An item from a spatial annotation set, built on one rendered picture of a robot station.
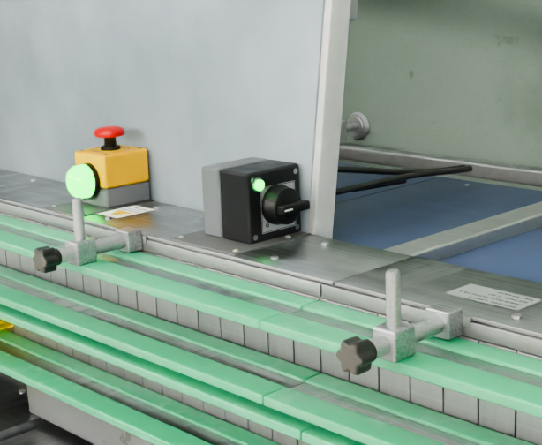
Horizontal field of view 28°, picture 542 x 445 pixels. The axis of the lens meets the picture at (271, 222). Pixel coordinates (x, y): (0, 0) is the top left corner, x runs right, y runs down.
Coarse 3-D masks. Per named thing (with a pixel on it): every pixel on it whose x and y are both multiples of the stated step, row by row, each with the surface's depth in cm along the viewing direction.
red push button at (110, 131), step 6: (102, 126) 145; (108, 126) 144; (114, 126) 144; (96, 132) 143; (102, 132) 143; (108, 132) 143; (114, 132) 143; (120, 132) 143; (108, 138) 144; (114, 138) 144; (108, 144) 144; (114, 144) 144
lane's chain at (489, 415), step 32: (0, 256) 154; (160, 256) 126; (96, 288) 137; (192, 320) 123; (224, 320) 119; (288, 352) 112; (320, 352) 109; (384, 384) 103; (416, 384) 100; (480, 416) 95; (512, 416) 93
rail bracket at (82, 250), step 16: (80, 208) 122; (80, 224) 123; (80, 240) 123; (96, 240) 125; (112, 240) 126; (128, 240) 126; (144, 240) 128; (48, 256) 120; (64, 256) 121; (80, 256) 122; (96, 256) 124; (48, 272) 120
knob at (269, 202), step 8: (272, 192) 120; (280, 192) 120; (288, 192) 120; (296, 192) 121; (264, 200) 121; (272, 200) 120; (280, 200) 120; (288, 200) 121; (296, 200) 121; (304, 200) 121; (264, 208) 121; (272, 208) 120; (280, 208) 119; (288, 208) 119; (296, 208) 120; (304, 208) 121; (264, 216) 121; (272, 216) 120; (280, 216) 120; (288, 216) 121; (296, 216) 122
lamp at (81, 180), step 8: (72, 168) 142; (80, 168) 141; (88, 168) 142; (72, 176) 141; (80, 176) 141; (88, 176) 141; (96, 176) 142; (72, 184) 141; (80, 184) 141; (88, 184) 141; (96, 184) 142; (72, 192) 142; (80, 192) 141; (88, 192) 142; (96, 192) 142
